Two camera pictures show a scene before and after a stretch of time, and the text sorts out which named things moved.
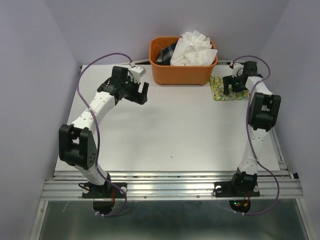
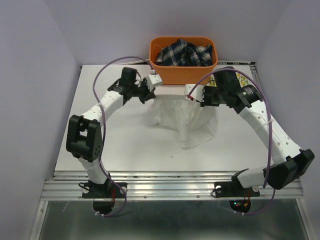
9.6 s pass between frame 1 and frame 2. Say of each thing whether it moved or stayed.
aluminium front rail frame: stayed
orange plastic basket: stayed
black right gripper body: moved
